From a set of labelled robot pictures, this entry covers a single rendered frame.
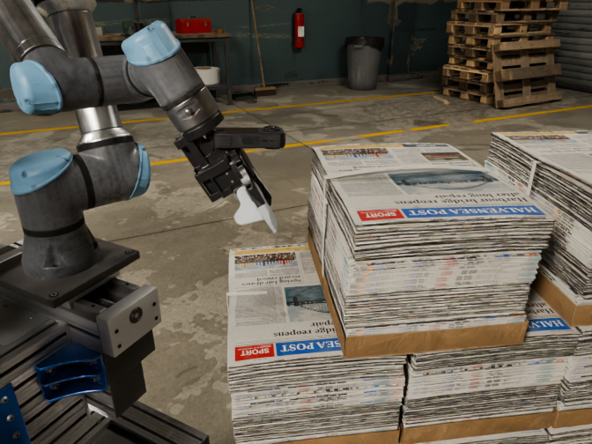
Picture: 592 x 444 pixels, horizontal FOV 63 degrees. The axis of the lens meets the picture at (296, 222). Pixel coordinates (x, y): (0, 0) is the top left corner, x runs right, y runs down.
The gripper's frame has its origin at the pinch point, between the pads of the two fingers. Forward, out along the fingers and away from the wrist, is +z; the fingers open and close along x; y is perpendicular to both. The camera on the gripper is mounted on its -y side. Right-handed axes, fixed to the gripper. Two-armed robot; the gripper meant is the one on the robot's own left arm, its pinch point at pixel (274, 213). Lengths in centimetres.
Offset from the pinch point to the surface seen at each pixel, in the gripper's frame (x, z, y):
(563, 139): -11, 22, -57
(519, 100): -512, 258, -277
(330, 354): 19.4, 16.8, 1.7
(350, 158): -6.0, 0.4, -16.4
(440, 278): 21.4, 12.0, -18.1
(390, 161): -3.6, 3.9, -22.4
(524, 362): 18.6, 38.8, -25.1
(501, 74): -511, 213, -265
